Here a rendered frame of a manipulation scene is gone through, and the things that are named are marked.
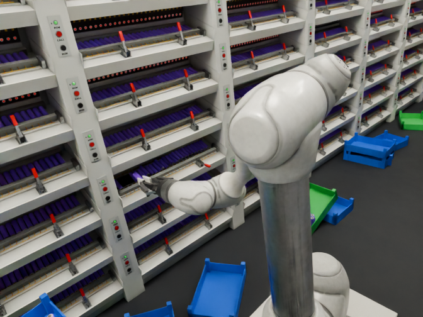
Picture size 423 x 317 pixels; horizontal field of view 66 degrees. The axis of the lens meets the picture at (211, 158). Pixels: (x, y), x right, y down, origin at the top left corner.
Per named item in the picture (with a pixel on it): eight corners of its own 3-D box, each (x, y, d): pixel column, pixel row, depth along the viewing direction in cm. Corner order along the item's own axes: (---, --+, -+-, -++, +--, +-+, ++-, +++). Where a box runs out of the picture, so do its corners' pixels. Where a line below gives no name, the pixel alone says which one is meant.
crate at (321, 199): (310, 236, 178) (307, 228, 173) (281, 222, 193) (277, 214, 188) (338, 198, 189) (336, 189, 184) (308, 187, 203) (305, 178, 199)
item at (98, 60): (213, 50, 148) (216, 19, 139) (85, 80, 114) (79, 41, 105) (186, 33, 159) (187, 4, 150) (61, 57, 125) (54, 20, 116)
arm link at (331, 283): (352, 304, 104) (359, 251, 94) (336, 352, 91) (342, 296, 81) (303, 285, 113) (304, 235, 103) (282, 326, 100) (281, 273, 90)
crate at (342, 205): (353, 209, 196) (354, 198, 192) (335, 225, 184) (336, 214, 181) (310, 192, 217) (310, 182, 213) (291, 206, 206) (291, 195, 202)
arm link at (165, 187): (191, 199, 119) (182, 195, 124) (186, 177, 116) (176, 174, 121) (171, 210, 114) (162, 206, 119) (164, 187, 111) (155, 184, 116)
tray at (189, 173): (225, 162, 173) (227, 148, 167) (123, 214, 139) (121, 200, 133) (201, 142, 184) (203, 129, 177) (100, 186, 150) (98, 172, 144)
